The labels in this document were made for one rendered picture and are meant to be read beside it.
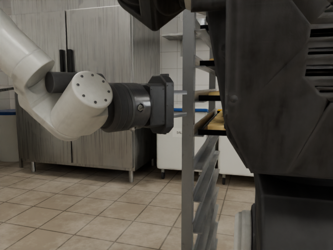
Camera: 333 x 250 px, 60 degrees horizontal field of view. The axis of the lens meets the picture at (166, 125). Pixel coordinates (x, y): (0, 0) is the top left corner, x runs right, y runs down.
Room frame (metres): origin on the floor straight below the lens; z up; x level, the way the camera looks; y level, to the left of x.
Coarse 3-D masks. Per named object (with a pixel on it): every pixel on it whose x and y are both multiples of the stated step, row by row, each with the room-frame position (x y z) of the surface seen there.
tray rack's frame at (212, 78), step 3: (210, 51) 1.34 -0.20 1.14; (210, 54) 1.34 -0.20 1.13; (210, 57) 1.34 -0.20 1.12; (213, 57) 1.34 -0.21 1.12; (210, 75) 1.34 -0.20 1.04; (213, 75) 1.34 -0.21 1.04; (210, 78) 1.34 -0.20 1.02; (213, 78) 1.34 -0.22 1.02; (210, 81) 1.34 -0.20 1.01; (213, 81) 1.34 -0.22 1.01; (210, 84) 1.34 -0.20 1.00; (213, 84) 1.34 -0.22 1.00; (210, 87) 1.34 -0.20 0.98; (213, 87) 1.34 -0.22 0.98; (210, 102) 1.34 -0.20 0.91; (213, 102) 1.34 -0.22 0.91; (210, 105) 1.34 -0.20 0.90; (213, 105) 1.34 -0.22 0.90; (210, 108) 1.34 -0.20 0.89; (213, 108) 1.34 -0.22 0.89; (210, 111) 1.34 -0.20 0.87; (255, 192) 1.31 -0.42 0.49; (255, 195) 1.31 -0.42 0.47; (255, 198) 1.31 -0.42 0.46; (255, 201) 1.31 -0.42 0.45
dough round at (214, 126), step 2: (210, 124) 0.80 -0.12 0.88; (212, 124) 0.80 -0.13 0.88; (214, 124) 0.80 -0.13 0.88; (216, 124) 0.80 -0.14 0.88; (218, 124) 0.80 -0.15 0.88; (220, 124) 0.80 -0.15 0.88; (222, 124) 0.80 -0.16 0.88; (208, 126) 0.78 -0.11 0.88; (210, 126) 0.78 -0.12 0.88; (212, 126) 0.77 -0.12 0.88; (214, 126) 0.77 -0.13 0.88; (216, 126) 0.77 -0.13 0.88; (218, 126) 0.77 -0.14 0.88; (220, 126) 0.77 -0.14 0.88; (222, 126) 0.77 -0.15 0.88; (208, 128) 0.78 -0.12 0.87; (210, 128) 0.78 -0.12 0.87; (212, 128) 0.77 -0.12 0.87; (214, 128) 0.77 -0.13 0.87; (216, 128) 0.77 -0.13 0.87; (218, 128) 0.77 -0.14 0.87; (220, 128) 0.77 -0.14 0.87; (222, 128) 0.77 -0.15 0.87
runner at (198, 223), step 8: (216, 176) 1.25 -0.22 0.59; (208, 192) 1.05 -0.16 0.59; (208, 200) 0.97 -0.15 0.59; (200, 208) 0.89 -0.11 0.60; (208, 208) 0.90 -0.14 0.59; (200, 216) 0.85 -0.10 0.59; (192, 224) 0.75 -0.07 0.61; (200, 224) 0.79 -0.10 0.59; (192, 232) 0.75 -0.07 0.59; (200, 232) 0.75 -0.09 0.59
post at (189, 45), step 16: (192, 16) 0.75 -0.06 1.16; (192, 32) 0.75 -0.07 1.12; (192, 48) 0.75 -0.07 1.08; (192, 64) 0.75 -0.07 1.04; (192, 80) 0.75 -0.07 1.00; (192, 96) 0.75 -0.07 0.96; (192, 112) 0.75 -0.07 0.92; (192, 128) 0.75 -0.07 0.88; (192, 144) 0.75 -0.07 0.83; (192, 160) 0.75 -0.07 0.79; (192, 176) 0.75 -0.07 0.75; (192, 208) 0.76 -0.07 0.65; (192, 240) 0.76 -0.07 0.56
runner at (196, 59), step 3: (195, 57) 0.75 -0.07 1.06; (198, 57) 0.80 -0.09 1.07; (195, 60) 0.75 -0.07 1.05; (198, 60) 0.80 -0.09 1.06; (201, 60) 0.86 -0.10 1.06; (195, 63) 0.75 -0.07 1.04; (198, 63) 0.80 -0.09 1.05; (195, 66) 0.75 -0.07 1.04; (198, 66) 0.75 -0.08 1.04; (201, 66) 0.74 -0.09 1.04; (204, 66) 0.74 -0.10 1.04; (201, 69) 0.87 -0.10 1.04; (204, 69) 0.87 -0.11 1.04; (207, 69) 0.87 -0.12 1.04; (210, 69) 0.87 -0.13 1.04; (210, 72) 1.06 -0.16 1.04; (213, 72) 1.06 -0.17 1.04
